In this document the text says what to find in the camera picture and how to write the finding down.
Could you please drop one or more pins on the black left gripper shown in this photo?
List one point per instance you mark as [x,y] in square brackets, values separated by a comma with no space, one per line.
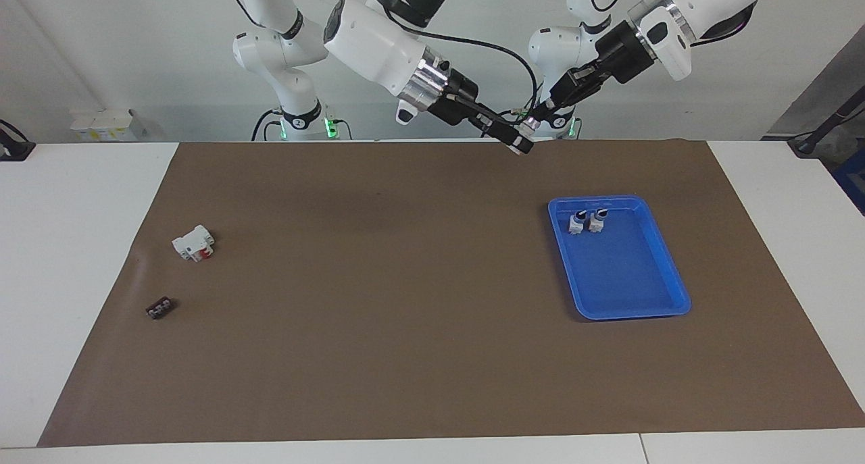
[625,53]

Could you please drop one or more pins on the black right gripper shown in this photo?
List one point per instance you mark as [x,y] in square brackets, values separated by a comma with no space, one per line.
[454,96]

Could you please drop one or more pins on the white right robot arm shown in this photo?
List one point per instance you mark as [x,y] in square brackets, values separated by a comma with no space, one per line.
[368,38]

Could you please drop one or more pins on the blue plastic tray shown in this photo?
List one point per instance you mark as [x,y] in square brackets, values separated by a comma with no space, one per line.
[625,275]

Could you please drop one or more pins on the brown table mat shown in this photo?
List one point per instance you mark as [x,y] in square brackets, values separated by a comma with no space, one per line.
[405,302]

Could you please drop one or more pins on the blue crate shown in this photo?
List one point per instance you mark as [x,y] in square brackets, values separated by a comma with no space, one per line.
[853,180]

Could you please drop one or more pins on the white circuit breaker red lever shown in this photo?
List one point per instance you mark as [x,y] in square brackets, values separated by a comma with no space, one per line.
[192,243]

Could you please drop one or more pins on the small black terminal block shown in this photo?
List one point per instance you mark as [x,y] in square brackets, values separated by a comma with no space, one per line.
[160,308]

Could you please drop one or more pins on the white cardboard box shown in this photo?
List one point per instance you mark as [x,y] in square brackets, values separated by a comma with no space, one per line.
[105,125]

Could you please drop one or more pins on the selector switch with red block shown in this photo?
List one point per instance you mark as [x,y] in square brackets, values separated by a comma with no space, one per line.
[576,223]
[597,221]

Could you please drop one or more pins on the black camera stand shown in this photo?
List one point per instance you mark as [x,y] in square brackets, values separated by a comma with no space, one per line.
[821,130]

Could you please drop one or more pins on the black clamp mount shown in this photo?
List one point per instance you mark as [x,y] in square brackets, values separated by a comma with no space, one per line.
[15,146]

